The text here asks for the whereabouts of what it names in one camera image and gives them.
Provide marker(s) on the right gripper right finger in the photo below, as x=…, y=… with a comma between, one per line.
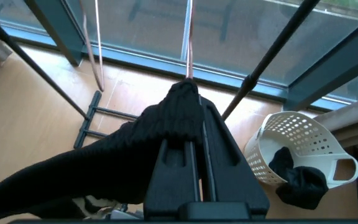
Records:
x=228, y=174

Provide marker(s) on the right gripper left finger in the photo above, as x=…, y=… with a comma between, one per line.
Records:
x=172, y=180

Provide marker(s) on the black shorts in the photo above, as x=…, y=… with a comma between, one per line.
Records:
x=104, y=168

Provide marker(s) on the white laundry basket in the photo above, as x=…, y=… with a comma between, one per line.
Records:
x=300, y=133

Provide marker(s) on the black clothes rack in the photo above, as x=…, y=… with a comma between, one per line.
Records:
x=259, y=65

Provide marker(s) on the black garment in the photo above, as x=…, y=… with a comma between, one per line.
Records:
x=303, y=186

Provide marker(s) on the window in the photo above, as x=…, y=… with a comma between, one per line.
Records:
x=228, y=31

